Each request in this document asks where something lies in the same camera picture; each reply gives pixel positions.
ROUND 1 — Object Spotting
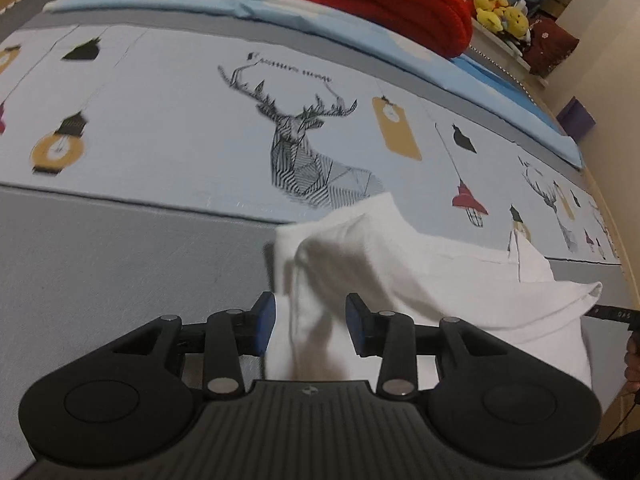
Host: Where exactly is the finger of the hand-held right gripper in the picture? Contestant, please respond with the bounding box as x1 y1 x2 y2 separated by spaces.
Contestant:
581 302 640 333

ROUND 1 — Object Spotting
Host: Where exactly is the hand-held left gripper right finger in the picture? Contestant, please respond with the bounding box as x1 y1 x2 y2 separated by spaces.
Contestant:
346 294 506 400

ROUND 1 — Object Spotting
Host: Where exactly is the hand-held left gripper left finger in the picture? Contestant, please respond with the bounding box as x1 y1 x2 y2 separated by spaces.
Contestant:
107 291 276 398

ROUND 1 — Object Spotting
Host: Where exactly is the white long-sleeve shirt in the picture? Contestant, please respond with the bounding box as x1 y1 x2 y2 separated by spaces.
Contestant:
264 192 604 391

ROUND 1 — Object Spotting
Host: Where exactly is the person's right hand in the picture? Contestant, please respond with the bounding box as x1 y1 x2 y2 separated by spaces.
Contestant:
623 332 640 397

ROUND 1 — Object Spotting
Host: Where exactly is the purple box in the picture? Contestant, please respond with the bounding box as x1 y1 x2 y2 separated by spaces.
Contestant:
556 99 597 142

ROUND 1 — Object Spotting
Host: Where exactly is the dark red cushion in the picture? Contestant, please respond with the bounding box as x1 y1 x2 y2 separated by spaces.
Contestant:
525 17 581 78

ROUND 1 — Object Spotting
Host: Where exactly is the yellow plush toy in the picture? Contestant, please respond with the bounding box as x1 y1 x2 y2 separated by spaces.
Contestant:
502 5 532 41
472 0 507 28

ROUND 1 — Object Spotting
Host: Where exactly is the light blue sheet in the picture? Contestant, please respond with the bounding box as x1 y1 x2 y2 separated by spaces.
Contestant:
42 0 585 168

